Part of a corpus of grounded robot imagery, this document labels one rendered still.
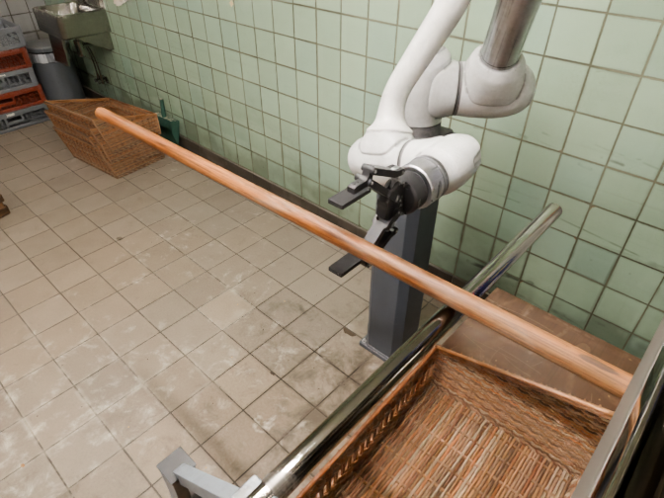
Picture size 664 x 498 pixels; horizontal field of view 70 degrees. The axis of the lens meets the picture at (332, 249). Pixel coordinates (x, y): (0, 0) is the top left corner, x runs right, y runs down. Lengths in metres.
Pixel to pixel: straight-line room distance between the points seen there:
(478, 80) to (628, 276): 1.00
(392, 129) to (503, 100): 0.51
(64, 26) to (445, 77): 3.21
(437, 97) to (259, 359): 1.31
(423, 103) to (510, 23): 0.32
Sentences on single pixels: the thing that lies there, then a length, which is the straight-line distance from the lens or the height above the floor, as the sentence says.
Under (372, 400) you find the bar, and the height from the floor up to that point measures 1.17.
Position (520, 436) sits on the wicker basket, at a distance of 1.29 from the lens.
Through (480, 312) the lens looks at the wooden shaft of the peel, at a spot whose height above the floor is 1.20.
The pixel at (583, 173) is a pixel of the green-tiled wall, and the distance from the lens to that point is 1.93.
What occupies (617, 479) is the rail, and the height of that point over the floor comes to 1.44.
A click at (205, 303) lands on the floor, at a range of 2.43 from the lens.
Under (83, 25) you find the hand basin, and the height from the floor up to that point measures 0.80.
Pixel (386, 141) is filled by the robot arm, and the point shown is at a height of 1.21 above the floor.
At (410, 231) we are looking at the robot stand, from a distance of 1.65.
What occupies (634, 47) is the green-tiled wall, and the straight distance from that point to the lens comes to 1.79.
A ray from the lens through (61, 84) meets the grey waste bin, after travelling 4.90.
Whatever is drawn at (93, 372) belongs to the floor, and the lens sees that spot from 2.31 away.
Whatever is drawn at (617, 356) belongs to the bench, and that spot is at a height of 0.58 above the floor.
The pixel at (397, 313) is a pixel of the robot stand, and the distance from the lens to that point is 1.90.
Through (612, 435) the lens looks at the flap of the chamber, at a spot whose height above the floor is 1.42.
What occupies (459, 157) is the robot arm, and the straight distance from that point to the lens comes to 0.95.
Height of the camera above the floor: 1.65
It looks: 38 degrees down
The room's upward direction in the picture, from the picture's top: straight up
